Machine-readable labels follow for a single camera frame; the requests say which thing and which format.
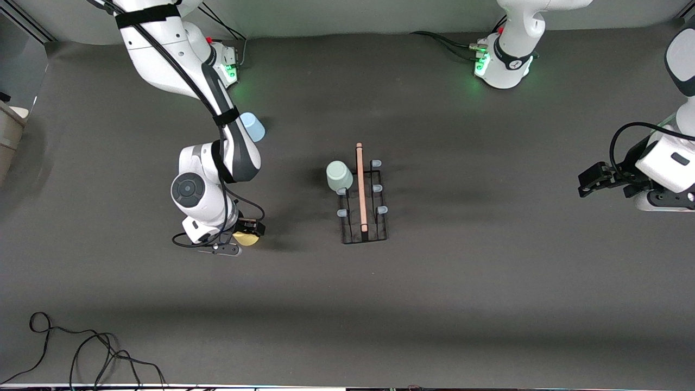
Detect pale blue plastic cup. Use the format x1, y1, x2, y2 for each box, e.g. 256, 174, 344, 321
239, 112, 266, 143

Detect loose thin black cable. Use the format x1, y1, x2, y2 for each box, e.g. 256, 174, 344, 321
0, 311, 167, 391

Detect black arm base cables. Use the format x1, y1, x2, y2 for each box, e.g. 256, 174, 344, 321
198, 4, 249, 70
410, 16, 508, 61

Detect beige box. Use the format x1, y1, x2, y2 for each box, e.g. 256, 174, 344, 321
0, 100, 29, 185

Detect pale green plastic cup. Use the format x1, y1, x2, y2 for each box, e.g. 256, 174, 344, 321
326, 160, 354, 192

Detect black left arm base cables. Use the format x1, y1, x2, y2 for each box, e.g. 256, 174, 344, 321
410, 16, 508, 61

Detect black wire cup holder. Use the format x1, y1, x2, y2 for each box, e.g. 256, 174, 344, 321
337, 142, 389, 245

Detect black right arm base cables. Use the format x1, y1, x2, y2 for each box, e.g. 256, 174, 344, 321
198, 4, 249, 70

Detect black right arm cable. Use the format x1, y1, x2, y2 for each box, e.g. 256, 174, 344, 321
87, 0, 267, 249

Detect dark grey table mat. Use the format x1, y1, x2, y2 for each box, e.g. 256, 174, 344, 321
0, 22, 695, 388

